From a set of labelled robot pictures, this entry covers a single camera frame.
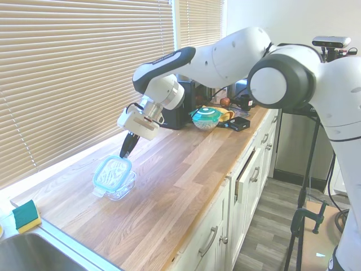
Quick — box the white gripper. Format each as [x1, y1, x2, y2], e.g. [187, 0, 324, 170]
[117, 107, 160, 159]

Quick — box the glass container with teal lid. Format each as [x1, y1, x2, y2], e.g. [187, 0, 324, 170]
[92, 155, 134, 198]

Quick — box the clear glass food container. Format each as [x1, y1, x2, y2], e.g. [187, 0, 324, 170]
[106, 170, 138, 202]

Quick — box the glass bowl with teal lid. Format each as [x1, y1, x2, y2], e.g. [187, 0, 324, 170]
[190, 106, 222, 132]

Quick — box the black coffee maker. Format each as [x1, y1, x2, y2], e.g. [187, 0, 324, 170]
[161, 73, 199, 131]

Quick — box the wide beige window blind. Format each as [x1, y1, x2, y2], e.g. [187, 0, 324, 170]
[0, 0, 175, 190]

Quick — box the yellow cloth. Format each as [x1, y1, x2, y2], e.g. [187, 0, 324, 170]
[216, 108, 236, 123]

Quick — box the black box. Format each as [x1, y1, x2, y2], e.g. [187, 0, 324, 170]
[226, 116, 252, 133]

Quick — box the yellow and green sponge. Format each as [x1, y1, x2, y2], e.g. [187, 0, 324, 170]
[11, 199, 43, 235]

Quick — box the white kitchen cabinet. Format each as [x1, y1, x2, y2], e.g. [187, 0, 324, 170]
[166, 108, 280, 271]

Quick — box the narrow beige window blind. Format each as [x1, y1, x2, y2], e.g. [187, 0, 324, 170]
[178, 0, 224, 51]

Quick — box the stainless steel sink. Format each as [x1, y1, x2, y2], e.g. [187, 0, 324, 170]
[0, 231, 89, 271]

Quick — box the green clamp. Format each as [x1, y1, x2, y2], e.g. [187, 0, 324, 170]
[291, 199, 330, 235]

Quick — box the brown cardboard sheet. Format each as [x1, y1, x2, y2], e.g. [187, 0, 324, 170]
[298, 199, 352, 256]

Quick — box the large silver drawer handle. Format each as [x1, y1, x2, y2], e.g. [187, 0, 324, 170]
[198, 225, 219, 258]

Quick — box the silver cabinet door handle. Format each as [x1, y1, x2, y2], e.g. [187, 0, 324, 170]
[249, 166, 261, 184]

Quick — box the black camera tripod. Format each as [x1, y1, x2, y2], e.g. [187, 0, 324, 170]
[283, 47, 339, 271]

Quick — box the grey exterior camera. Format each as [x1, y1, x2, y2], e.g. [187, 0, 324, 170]
[311, 36, 352, 49]

